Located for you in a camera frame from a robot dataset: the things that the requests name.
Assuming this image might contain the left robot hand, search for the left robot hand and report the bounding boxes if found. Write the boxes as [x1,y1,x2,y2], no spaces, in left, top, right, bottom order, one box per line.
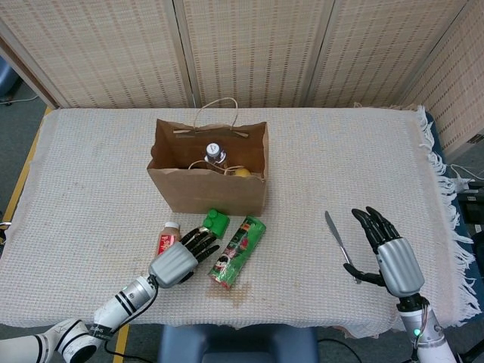
[147,226,221,289]

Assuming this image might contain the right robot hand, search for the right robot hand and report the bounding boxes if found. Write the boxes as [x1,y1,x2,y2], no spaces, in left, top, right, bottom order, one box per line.
[342,206,425,298]

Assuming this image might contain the clear plastic water bottle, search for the clear plastic water bottle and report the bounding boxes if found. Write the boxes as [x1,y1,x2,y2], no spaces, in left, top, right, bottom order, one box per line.
[203,142,228,171]

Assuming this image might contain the brown paper bag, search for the brown paper bag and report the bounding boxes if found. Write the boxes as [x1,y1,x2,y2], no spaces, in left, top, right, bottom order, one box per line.
[146,97,270,219]

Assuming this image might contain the tea bottle with red label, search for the tea bottle with red label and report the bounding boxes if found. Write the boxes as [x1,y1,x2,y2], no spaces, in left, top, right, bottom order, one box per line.
[158,222,182,258]

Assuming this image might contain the green plastic toy block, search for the green plastic toy block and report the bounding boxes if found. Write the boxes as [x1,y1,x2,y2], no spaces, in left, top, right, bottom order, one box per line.
[203,209,231,239]

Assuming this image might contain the green chips can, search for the green chips can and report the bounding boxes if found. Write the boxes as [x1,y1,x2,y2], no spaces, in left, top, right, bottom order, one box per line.
[208,215,267,291]

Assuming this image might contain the silver table knife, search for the silver table knife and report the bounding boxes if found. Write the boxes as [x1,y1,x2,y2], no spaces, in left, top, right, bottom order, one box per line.
[324,210,363,284]

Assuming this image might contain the black box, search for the black box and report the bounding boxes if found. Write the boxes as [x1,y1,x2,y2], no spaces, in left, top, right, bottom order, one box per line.
[457,188,484,228]

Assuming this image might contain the blue padded seat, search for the blue padded seat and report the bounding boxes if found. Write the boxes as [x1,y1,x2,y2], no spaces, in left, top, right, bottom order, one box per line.
[157,323,319,363]

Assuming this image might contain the white woven tablecloth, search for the white woven tablecloth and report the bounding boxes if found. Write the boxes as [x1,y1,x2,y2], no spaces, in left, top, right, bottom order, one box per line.
[0,104,478,340]

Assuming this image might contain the bamboo folding screen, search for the bamboo folding screen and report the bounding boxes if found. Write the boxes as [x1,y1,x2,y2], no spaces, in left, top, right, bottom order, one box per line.
[0,0,484,152]

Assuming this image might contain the blue rounded object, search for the blue rounded object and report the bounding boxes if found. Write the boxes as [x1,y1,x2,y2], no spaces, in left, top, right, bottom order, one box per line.
[0,59,20,100]

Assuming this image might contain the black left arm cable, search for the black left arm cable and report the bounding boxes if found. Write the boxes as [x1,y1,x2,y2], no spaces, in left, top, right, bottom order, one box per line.
[101,275,167,360]

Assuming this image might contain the white cable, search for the white cable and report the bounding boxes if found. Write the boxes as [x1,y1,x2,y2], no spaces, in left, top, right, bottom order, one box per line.
[448,163,478,191]

